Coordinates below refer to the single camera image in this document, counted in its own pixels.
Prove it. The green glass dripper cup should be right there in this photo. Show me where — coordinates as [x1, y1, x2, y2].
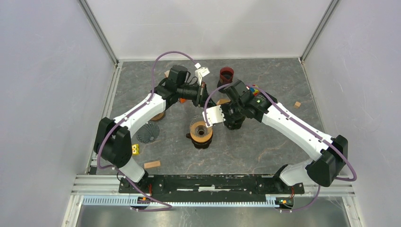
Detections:
[224, 118, 245, 130]

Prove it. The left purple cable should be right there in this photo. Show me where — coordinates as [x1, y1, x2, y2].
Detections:
[96, 51, 201, 212]

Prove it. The small wooden cube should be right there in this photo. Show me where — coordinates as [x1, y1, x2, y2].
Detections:
[294, 102, 301, 109]

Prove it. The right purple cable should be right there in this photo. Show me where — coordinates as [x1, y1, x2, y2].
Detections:
[203, 83, 358, 213]

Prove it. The brown paper coffee filter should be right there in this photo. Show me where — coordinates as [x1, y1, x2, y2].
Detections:
[216, 98, 230, 105]

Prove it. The light orange wooden ring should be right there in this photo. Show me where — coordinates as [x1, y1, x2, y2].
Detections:
[190, 121, 213, 142]

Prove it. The yellow green toy figure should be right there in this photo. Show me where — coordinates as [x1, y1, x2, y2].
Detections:
[131, 144, 139, 156]

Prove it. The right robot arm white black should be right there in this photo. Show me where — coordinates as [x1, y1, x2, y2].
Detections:
[216, 80, 354, 193]

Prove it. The purple cable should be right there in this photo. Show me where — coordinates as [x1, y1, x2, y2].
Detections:
[96, 51, 201, 212]
[203, 83, 358, 213]

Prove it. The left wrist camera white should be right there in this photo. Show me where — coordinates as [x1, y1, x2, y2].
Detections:
[194, 67, 210, 85]

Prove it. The brown glass dripper cup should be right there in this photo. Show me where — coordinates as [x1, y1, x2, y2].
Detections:
[186, 133, 213, 149]

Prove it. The dark red black carafe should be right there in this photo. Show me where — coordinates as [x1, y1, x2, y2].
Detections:
[217, 67, 234, 94]

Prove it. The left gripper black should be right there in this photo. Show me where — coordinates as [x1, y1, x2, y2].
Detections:
[177, 81, 216, 108]

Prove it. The clear glass dripper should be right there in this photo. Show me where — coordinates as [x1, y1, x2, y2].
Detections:
[190, 117, 213, 142]

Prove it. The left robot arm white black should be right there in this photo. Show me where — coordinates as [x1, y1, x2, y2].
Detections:
[94, 65, 214, 193]

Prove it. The flat wooden block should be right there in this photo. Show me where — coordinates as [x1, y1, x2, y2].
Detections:
[144, 160, 161, 169]

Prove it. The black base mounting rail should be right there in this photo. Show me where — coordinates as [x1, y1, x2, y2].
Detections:
[138, 174, 305, 203]

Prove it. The grey ribbed dripper cone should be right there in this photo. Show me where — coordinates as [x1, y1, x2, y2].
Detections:
[136, 122, 160, 144]

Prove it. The colourful toy block stack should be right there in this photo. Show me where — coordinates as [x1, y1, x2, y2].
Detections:
[248, 86, 260, 96]

